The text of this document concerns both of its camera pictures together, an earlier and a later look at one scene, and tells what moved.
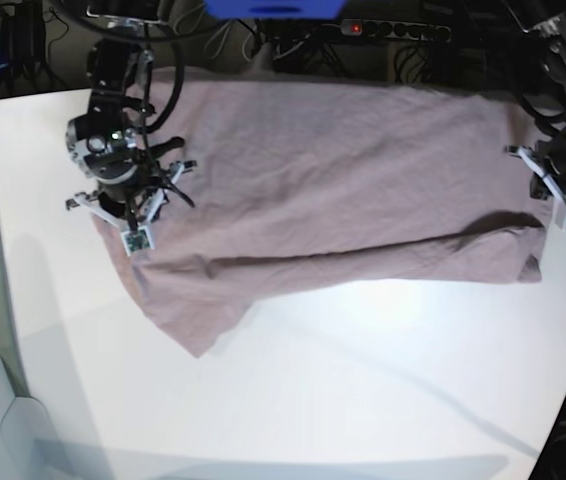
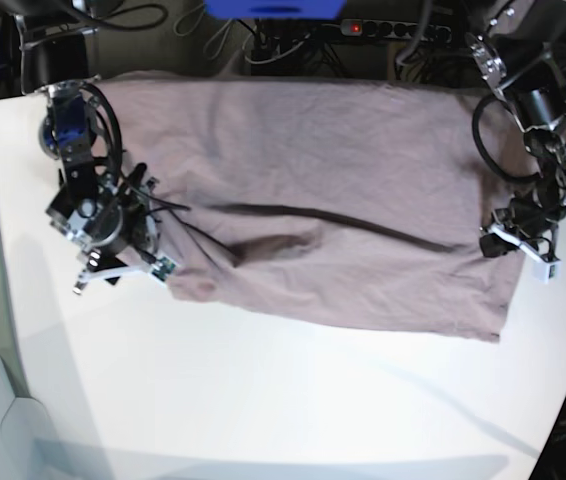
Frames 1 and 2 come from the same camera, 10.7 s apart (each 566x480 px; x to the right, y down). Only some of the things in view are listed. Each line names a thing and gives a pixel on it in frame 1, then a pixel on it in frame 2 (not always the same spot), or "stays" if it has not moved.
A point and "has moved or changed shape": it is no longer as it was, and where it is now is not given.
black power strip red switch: (400, 30) stays
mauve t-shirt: (312, 184) has moved or changed shape
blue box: (275, 9) stays
